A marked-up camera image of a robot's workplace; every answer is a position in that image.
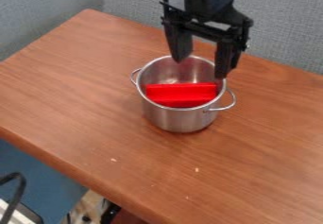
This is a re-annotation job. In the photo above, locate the red block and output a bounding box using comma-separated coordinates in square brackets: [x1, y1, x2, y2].
[146, 82, 218, 108]

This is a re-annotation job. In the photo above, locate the black object under table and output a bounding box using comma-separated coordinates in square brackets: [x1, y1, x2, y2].
[100, 203, 122, 224]

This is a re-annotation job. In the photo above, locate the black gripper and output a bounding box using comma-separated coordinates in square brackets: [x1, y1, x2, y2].
[160, 0, 254, 79]

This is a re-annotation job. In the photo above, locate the black chair frame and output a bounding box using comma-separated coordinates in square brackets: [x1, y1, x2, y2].
[0, 172, 44, 224]

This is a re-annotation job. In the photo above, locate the metal pot with handles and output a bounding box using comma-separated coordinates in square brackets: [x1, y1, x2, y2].
[130, 56, 238, 133]

